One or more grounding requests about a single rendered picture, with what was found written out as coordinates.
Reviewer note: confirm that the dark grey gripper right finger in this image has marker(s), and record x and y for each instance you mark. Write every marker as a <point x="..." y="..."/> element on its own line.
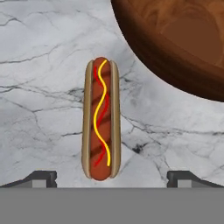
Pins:
<point x="180" y="177"/>

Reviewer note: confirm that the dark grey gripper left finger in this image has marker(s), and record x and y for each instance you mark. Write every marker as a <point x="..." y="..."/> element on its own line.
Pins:
<point x="43" y="177"/>

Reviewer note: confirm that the hot dog with mustard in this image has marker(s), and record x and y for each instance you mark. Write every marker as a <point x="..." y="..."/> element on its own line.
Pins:
<point x="101" y="122"/>

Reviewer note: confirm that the brown wooden bowl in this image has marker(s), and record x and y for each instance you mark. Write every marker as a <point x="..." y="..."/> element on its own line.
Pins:
<point x="163" y="43"/>

